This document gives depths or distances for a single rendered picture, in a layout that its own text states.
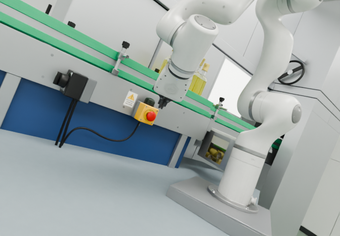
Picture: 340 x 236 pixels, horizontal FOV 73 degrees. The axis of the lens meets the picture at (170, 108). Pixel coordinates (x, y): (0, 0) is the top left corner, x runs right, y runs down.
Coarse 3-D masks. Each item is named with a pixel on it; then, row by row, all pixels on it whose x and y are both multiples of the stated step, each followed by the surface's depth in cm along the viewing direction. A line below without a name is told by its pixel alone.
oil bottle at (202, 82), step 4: (200, 76) 128; (204, 76) 129; (200, 80) 128; (204, 80) 129; (200, 84) 128; (204, 84) 130; (196, 88) 128; (200, 88) 129; (196, 92) 128; (200, 92) 130
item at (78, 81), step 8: (72, 72) 71; (72, 80) 71; (80, 80) 72; (88, 80) 74; (64, 88) 72; (72, 88) 72; (80, 88) 73; (88, 88) 74; (72, 96) 72; (80, 96) 74; (88, 96) 75
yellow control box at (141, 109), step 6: (138, 102) 93; (138, 108) 92; (144, 108) 89; (150, 108) 90; (132, 114) 94; (138, 114) 90; (144, 114) 89; (156, 114) 93; (138, 120) 89; (144, 120) 90
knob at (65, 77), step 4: (60, 72) 72; (56, 76) 71; (60, 76) 72; (64, 76) 72; (68, 76) 73; (56, 80) 72; (60, 80) 71; (64, 80) 71; (56, 84) 72; (60, 84) 72; (64, 84) 72
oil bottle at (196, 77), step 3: (195, 72) 124; (198, 72) 126; (195, 75) 124; (198, 75) 126; (195, 78) 125; (198, 78) 126; (192, 81) 124; (195, 81) 125; (198, 81) 127; (192, 84) 125; (195, 84) 126; (189, 87) 124; (192, 87) 125; (195, 87) 126; (192, 90) 126
